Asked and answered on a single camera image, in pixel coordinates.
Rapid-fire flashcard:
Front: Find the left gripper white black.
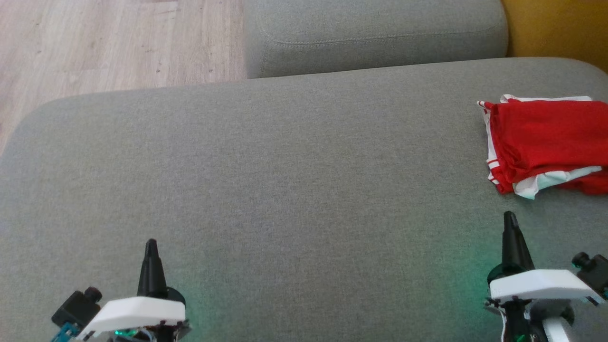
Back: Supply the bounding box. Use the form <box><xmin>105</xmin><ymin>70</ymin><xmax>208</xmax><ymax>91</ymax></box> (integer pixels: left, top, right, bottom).
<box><xmin>76</xmin><ymin>238</ymin><xmax>190</xmax><ymax>342</ymax></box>

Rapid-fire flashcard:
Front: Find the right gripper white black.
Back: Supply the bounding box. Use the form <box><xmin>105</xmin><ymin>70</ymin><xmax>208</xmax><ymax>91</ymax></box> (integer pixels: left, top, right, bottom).
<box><xmin>486</xmin><ymin>211</ymin><xmax>604</xmax><ymax>302</ymax></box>

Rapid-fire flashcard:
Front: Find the red shorts white stripe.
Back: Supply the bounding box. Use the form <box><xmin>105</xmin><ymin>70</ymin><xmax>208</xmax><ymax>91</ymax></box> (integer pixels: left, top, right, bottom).
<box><xmin>499</xmin><ymin>94</ymin><xmax>608</xmax><ymax>197</ymax></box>

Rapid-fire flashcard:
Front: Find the red jersey shirt black print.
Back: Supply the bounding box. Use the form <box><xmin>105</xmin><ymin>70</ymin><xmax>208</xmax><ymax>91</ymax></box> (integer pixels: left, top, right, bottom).
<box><xmin>477</xmin><ymin>98</ymin><xmax>608</xmax><ymax>200</ymax></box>

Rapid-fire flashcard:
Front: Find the grey sofa seat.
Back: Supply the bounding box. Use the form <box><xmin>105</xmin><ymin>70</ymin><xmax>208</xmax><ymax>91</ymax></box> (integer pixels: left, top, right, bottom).
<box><xmin>0</xmin><ymin>57</ymin><xmax>608</xmax><ymax>342</ymax></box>

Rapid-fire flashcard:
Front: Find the mustard yellow panel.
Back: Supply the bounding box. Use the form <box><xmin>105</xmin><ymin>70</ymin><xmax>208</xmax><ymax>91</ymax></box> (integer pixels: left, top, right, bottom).
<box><xmin>501</xmin><ymin>0</ymin><xmax>608</xmax><ymax>75</ymax></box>

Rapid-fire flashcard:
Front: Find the grey sofa cushion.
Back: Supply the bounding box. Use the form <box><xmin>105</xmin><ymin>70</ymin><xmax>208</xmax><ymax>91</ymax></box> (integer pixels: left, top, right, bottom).
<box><xmin>243</xmin><ymin>0</ymin><xmax>509</xmax><ymax>79</ymax></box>

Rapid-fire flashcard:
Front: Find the left cable with blue connector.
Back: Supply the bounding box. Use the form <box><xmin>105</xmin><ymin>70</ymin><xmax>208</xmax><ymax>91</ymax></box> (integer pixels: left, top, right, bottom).
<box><xmin>50</xmin><ymin>322</ymin><xmax>79</xmax><ymax>342</ymax></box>

